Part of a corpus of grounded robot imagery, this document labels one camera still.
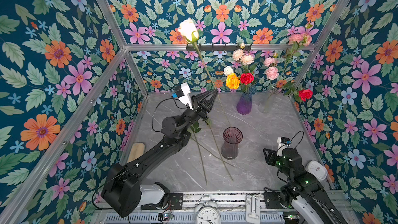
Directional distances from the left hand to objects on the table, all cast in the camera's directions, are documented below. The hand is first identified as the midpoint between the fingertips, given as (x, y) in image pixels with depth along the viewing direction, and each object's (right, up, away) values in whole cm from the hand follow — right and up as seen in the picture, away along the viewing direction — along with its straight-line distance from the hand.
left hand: (218, 90), depth 49 cm
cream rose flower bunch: (+17, +21, +37) cm, 46 cm away
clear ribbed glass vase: (+34, 0, +53) cm, 63 cm away
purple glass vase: (+20, -4, +53) cm, 57 cm away
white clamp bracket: (+17, -53, +21) cm, 59 cm away
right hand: (+26, -28, +31) cm, 49 cm away
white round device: (+54, -38, +31) cm, 73 cm away
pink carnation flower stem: (+32, +15, +37) cm, 51 cm away
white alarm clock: (-4, -53, +19) cm, 56 cm away
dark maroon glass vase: (+9, -21, +30) cm, 37 cm away
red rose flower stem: (+40, 0, +20) cm, 45 cm away
